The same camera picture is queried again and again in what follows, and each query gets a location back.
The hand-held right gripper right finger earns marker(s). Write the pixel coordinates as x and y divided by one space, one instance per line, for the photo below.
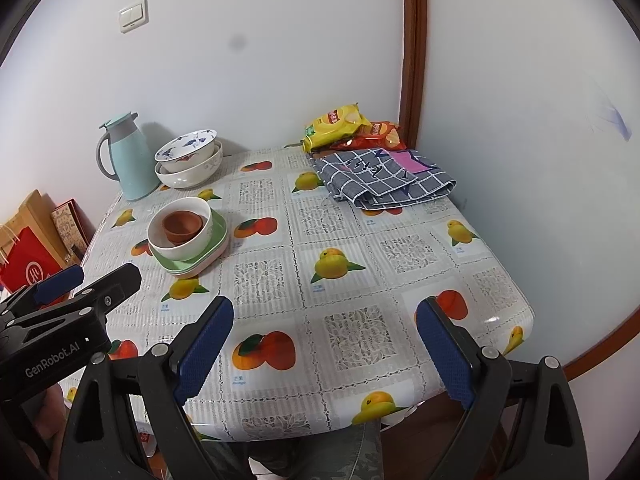
445 357

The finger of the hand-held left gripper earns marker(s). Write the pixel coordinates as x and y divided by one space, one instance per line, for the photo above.
60 281
115 287

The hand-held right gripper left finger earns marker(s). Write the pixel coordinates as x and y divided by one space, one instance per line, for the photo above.
205 352

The light green plate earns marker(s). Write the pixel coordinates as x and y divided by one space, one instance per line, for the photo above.
172 261

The small brown bowl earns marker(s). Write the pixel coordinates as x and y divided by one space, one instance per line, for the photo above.
181 227

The plain white bowl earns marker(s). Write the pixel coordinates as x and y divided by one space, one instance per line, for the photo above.
195 245

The blue plastic plate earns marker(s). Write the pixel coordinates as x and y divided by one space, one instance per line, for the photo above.
212 261

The red paper bag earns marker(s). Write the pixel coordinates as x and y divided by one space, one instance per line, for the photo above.
25 265

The patterned brown box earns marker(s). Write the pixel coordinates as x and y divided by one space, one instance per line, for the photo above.
70 225

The brown paper bag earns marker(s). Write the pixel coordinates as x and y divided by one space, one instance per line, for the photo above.
30 215

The fruit printed tablecloth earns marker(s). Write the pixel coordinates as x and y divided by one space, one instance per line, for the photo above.
350 310

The light blue thermos jug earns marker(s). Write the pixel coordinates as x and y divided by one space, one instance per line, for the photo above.
132 165

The white bowl with grey print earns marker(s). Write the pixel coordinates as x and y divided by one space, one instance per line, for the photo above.
192 175

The person's grey patterned trousers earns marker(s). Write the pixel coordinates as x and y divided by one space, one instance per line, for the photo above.
325 452

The blue patterned white bowl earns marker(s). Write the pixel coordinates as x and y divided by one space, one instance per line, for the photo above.
187 152

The brown wooden baseboard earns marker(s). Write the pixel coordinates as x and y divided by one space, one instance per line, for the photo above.
605 352

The grey checked cloth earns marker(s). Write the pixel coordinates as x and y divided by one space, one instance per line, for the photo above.
385 180

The red chip bag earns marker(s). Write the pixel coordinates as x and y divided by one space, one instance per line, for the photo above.
382 135

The yellow chip bag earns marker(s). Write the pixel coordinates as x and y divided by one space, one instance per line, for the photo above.
332 127

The white wall switch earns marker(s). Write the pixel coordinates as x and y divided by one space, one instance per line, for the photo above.
133 15

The brown wooden door frame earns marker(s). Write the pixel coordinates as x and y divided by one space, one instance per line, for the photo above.
414 50

